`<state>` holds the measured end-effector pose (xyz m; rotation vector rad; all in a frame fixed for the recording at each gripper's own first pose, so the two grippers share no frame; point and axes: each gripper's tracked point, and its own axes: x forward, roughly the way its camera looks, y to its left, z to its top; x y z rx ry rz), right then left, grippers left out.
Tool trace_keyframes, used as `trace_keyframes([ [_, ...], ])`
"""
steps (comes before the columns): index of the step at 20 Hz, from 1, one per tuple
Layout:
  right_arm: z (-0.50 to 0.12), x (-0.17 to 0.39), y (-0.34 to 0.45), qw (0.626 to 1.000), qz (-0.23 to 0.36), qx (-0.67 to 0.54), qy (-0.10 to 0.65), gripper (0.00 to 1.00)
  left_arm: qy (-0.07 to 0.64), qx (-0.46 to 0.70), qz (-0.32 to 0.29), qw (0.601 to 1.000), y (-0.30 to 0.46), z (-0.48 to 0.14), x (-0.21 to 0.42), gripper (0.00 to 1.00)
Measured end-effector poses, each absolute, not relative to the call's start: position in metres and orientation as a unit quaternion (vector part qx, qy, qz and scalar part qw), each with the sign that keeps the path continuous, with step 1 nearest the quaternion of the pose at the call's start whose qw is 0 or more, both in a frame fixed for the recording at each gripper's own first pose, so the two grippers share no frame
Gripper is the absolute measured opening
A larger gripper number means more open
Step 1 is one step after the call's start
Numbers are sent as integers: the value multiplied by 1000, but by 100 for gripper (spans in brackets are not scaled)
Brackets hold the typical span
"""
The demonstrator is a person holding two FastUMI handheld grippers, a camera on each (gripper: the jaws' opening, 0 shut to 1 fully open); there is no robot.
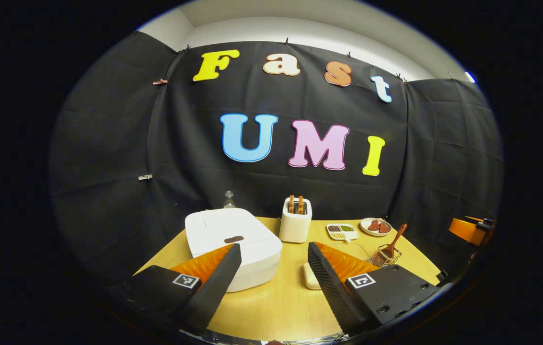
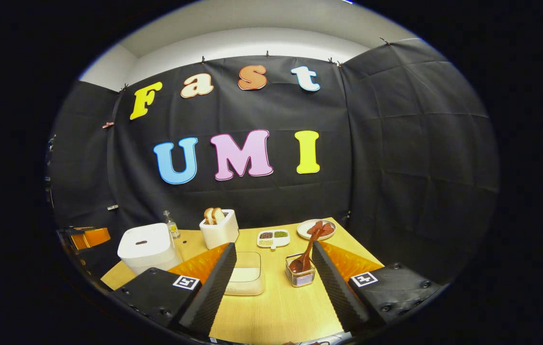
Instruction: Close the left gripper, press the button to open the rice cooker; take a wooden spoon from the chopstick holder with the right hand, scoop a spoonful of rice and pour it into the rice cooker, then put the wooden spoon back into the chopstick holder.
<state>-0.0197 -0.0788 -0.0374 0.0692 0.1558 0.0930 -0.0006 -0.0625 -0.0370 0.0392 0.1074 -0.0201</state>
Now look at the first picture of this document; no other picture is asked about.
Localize white toaster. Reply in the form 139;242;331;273
279;197;313;243

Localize white divided grain dish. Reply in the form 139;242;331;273
326;223;359;241

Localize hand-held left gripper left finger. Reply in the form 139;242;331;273
120;243;243;336

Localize black backdrop cloth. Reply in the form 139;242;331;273
48;31;504;288

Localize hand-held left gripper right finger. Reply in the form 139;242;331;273
307;241;444;336

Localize white round plate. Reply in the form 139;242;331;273
360;218;393;237

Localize white rice cooker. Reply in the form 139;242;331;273
185;208;283;293

